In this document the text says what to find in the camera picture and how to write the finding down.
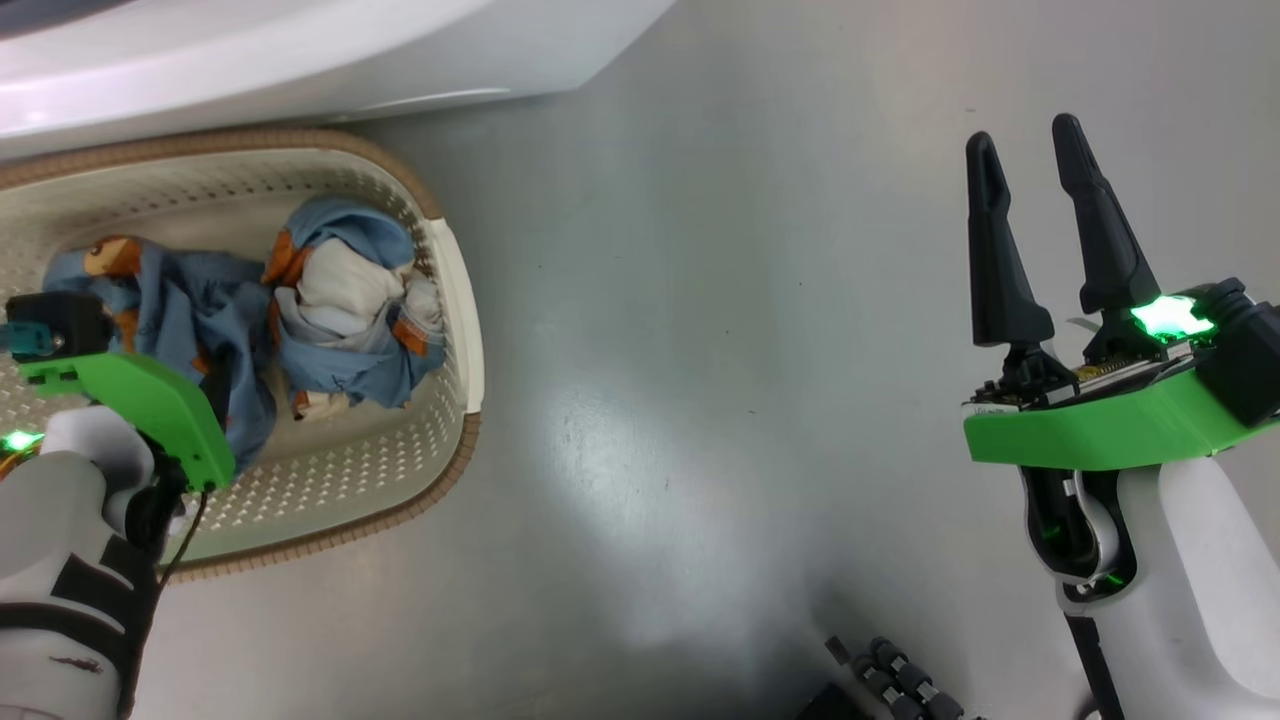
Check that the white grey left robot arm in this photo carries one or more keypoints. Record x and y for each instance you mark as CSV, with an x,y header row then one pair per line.
x,y
50,520

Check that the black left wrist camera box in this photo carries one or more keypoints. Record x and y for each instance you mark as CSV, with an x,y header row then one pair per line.
x,y
70,322

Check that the cream perforated laundry basket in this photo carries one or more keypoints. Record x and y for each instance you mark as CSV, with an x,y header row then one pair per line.
x,y
400,450

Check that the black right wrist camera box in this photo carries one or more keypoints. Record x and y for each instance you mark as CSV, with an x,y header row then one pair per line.
x,y
1245,350

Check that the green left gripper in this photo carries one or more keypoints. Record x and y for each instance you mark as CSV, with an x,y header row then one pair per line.
x,y
150,400

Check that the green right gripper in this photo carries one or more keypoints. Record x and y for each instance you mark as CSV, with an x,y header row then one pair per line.
x,y
1080,430

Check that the blue bear print garment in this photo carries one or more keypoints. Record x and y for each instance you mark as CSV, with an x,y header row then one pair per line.
x,y
190,310

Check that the black grey robot base part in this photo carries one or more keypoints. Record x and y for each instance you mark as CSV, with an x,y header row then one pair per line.
x,y
900,685

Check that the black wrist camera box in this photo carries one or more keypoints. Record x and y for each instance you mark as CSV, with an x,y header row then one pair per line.
x,y
1245,350
70,322

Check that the white front-load washing machine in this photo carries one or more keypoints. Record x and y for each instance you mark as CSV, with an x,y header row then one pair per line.
x,y
300,60

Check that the blue white orange garment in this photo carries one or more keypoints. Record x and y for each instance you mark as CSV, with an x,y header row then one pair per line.
x,y
345,290

